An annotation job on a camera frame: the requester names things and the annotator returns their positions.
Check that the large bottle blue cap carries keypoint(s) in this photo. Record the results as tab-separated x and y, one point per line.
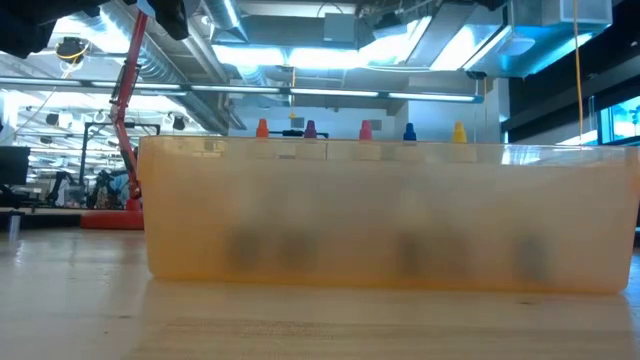
409	132

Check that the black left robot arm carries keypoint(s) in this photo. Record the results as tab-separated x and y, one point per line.
45	25

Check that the dark computer monitor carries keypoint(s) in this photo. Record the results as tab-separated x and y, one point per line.
14	165

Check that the long ceiling light strip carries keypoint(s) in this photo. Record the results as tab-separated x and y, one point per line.
330	92

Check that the large bottle pink cap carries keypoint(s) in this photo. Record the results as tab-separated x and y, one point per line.
365	131

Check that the translucent orange plastic bin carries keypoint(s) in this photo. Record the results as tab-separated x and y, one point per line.
350	210

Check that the large bottle yellow cap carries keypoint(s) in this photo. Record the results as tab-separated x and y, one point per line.
459	133

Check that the large bottle orange cap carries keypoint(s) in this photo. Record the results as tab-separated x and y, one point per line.
262	129

